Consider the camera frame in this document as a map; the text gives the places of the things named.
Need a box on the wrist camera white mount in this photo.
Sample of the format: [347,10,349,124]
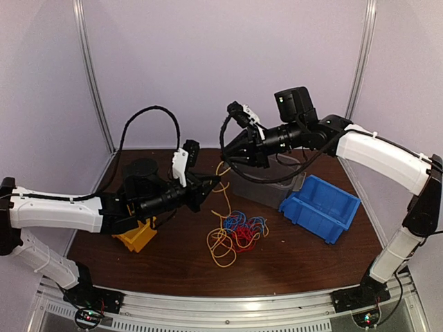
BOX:
[227,101,266,140]
[172,140,200,187]

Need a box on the red cable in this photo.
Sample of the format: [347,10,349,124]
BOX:
[230,221,260,255]

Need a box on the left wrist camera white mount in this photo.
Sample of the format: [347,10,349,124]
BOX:
[172,140,200,187]

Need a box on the left aluminium corner post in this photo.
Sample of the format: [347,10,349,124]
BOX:
[71,0,117,155]

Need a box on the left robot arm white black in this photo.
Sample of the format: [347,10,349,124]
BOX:
[1,158,221,307]

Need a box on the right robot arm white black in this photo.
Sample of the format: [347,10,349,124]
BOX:
[219,86,442,306]

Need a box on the aluminium corner post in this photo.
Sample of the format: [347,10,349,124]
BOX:
[334,0,378,155]
[71,0,117,155]

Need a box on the yellow plastic bin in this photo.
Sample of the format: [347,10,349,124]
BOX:
[113,219,157,253]

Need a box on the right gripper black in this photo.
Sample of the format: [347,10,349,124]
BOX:
[220,119,304,169]

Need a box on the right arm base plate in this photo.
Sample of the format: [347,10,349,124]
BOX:
[331,285,391,313]

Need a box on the clear grey plastic container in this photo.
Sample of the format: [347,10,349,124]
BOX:
[228,154,306,210]

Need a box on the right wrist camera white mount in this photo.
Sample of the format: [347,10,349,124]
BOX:
[227,101,266,140]

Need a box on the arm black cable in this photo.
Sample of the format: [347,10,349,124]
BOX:
[69,104,184,203]
[217,116,333,184]

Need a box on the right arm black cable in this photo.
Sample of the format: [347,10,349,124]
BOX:
[217,116,333,184]

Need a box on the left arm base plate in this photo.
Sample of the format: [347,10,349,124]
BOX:
[59,284,124,314]

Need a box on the blue plastic bin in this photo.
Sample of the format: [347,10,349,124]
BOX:
[279,175,361,244]

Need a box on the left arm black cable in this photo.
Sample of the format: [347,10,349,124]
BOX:
[69,104,184,203]

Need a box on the aluminium front rail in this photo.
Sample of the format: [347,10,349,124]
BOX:
[25,272,430,331]

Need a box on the blue cable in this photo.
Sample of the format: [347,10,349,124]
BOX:
[223,210,269,239]

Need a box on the right aluminium corner post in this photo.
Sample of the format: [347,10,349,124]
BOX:
[334,0,378,155]

